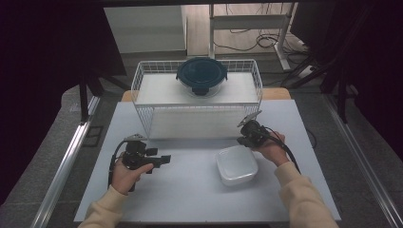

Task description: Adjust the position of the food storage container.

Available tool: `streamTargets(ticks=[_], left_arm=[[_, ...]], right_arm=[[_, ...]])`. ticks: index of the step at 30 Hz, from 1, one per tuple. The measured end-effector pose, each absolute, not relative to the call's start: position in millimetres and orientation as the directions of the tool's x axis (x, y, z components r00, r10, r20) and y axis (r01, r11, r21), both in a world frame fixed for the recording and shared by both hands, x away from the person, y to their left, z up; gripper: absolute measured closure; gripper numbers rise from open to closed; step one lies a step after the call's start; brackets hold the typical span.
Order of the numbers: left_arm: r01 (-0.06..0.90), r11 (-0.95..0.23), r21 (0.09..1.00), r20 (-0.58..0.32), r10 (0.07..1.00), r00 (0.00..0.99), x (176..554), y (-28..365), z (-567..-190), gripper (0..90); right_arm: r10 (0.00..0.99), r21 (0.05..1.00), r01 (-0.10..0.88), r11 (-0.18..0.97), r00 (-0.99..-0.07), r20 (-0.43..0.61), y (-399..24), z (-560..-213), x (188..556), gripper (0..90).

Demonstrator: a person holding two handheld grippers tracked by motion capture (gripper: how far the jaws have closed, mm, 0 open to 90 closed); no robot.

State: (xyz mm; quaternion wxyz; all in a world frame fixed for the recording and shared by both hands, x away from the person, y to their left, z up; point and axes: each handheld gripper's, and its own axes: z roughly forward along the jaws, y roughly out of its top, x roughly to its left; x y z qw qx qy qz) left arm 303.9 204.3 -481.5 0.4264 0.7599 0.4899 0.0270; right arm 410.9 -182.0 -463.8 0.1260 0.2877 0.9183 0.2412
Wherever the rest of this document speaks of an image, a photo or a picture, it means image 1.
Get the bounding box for tangle of black floor cables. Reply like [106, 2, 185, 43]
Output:
[212, 3, 310, 58]

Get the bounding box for white wire rack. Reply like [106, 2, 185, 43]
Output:
[130, 59, 263, 141]

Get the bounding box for person's right hand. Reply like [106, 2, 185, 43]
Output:
[253, 131, 291, 168]

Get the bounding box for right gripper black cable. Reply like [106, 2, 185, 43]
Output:
[264, 126, 301, 175]

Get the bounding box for white square container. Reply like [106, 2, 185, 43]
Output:
[215, 144, 259, 187]

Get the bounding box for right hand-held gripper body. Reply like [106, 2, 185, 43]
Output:
[237, 110, 271, 148]

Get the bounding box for round container with dark lid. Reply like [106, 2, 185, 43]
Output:
[176, 56, 229, 99]

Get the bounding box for white desk frame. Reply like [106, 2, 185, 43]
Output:
[207, 3, 297, 71]

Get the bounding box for black metal stand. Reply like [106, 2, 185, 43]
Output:
[288, 55, 350, 124]
[78, 71, 131, 125]

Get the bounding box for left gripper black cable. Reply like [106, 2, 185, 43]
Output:
[107, 141, 128, 188]

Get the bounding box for person's left hand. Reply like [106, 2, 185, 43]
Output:
[110, 154, 156, 196]

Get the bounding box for grey cabinet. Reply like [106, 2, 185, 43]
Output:
[104, 5, 187, 54]

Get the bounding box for white power strip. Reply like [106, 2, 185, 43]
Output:
[297, 64, 316, 79]

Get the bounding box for aluminium rail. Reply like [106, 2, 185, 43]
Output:
[29, 95, 102, 228]
[322, 94, 403, 228]

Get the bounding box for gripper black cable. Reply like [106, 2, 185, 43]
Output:
[264, 126, 301, 175]
[107, 141, 128, 188]

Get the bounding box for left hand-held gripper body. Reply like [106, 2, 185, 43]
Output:
[122, 133, 150, 171]

